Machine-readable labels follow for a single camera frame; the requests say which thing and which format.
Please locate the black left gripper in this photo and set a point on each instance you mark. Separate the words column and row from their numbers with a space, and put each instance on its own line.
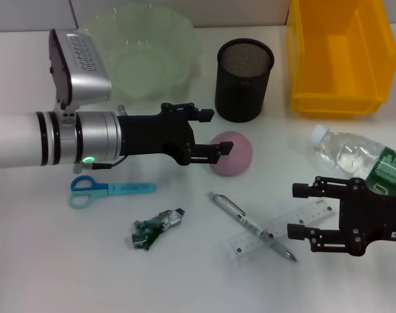
column 152, row 135

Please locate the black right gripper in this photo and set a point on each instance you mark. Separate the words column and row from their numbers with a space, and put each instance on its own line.
column 367, row 218

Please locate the green silver plastic wrapper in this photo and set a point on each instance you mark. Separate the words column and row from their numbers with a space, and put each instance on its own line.
column 159, row 225

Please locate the black mesh pen holder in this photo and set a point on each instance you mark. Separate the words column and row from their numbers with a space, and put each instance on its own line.
column 240, row 91

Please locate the transparent plastic ruler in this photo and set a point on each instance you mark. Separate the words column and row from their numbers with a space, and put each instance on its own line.
column 250, row 243

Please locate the silver ballpoint pen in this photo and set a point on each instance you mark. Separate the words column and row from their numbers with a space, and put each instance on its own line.
column 237, row 212

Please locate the clear water bottle green label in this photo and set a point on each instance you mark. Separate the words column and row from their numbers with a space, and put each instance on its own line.
column 347, row 153

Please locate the blue scissors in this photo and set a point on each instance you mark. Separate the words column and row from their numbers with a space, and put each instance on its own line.
column 133, row 188

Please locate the green translucent fruit bowl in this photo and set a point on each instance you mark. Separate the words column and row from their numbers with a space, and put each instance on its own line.
column 146, row 49

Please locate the yellow plastic bin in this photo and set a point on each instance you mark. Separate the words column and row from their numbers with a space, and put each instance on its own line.
column 341, row 65

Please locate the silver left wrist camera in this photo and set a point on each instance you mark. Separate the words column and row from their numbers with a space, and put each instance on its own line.
column 84, row 71

